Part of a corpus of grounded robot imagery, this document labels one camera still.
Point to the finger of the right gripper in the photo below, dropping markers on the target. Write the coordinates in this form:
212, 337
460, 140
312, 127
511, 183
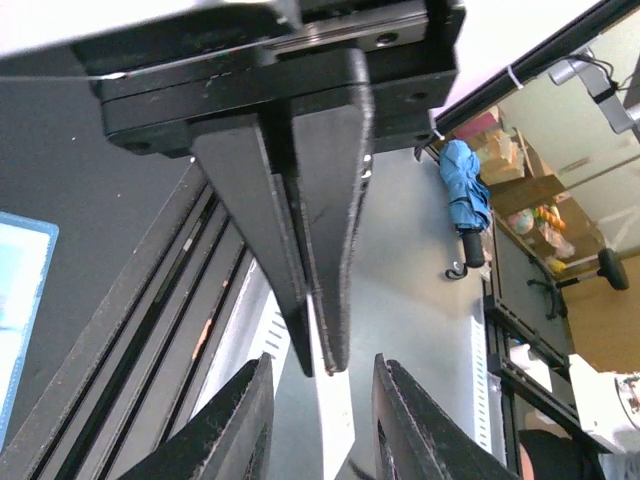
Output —
233, 154

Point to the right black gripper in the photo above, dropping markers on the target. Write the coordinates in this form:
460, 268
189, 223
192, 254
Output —
159, 83

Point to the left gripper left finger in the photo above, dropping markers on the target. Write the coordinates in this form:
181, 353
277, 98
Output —
230, 437

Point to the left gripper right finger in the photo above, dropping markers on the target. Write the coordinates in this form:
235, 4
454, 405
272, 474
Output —
415, 439

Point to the white card red pattern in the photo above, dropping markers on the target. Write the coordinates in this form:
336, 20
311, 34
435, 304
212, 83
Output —
334, 399

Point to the blue folded umbrella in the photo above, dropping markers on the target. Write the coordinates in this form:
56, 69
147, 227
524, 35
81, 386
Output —
468, 203

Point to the black office chair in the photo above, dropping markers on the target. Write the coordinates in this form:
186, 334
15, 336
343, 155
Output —
610, 267

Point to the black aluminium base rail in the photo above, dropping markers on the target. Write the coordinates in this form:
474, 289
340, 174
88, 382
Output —
130, 382

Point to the white slotted cable duct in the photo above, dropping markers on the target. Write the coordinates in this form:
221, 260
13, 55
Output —
439, 338

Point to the right frame post black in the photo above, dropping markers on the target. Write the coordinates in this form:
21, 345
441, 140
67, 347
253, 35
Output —
534, 62

